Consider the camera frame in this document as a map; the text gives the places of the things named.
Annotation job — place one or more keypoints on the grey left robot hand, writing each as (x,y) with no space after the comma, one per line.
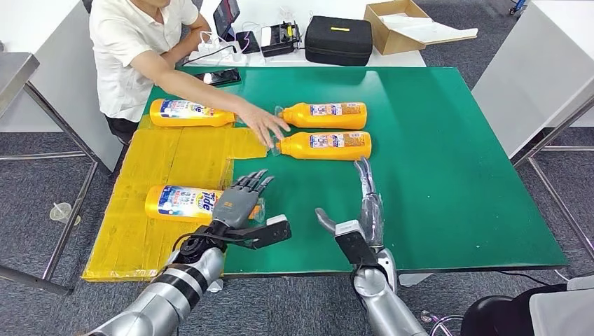
(236,206)

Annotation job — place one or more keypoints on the person's right hand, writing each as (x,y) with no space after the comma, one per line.
(262,125)

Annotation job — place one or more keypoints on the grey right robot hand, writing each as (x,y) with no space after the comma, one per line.
(373,213)

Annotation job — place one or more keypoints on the orange detergent bottle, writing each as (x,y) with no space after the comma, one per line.
(185,116)
(325,148)
(176,204)
(325,118)

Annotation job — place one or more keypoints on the person's left forearm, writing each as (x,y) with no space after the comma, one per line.
(192,39)

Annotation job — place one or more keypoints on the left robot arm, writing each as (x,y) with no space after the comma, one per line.
(153,301)

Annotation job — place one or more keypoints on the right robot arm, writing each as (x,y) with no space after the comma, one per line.
(385,310)

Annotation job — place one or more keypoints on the person's right forearm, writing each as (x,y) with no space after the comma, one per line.
(199,92)

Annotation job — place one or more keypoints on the black smartphone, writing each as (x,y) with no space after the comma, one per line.
(227,76)
(248,42)

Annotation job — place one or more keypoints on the white power strip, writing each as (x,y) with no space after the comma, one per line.
(229,56)

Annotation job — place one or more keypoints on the white table foot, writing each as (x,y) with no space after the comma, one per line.
(412,280)
(215,286)

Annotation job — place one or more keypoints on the black desktop device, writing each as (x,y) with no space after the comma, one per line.
(277,44)

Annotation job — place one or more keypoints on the black zip case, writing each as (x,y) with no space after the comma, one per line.
(339,46)

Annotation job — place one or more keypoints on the black tablet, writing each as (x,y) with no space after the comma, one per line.
(226,16)

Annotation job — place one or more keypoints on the silver chair base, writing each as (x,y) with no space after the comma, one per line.
(427,317)

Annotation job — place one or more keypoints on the yellow taped mat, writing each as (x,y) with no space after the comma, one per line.
(125,246)

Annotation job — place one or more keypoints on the cardboard box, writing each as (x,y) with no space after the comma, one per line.
(392,46)

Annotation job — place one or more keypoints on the person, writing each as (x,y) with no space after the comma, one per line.
(125,46)
(566,315)

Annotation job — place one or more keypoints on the clear plastic cup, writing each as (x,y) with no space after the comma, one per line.
(61,212)

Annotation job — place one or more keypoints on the white paper sheet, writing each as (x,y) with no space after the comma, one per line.
(434,33)

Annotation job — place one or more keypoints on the white desk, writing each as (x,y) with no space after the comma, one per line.
(69,69)
(533,69)

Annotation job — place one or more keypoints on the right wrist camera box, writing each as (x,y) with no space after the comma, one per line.
(355,246)

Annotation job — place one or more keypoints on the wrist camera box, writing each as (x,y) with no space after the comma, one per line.
(269,234)
(355,246)

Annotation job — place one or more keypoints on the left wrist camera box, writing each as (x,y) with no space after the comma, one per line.
(269,234)

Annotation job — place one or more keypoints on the steel frame table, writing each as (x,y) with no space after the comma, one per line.
(554,133)
(16,74)

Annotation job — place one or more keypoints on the blue cart frame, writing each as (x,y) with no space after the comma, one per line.
(518,5)

